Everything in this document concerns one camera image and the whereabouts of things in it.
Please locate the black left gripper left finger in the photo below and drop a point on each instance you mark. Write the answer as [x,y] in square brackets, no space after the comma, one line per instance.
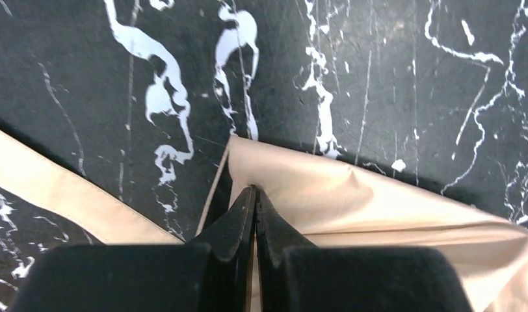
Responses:
[227,275]

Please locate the beige and black folding umbrella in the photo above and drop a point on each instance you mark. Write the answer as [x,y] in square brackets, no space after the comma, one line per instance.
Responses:
[331,203]

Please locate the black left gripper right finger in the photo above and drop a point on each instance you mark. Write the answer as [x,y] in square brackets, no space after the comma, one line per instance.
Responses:
[274,238]

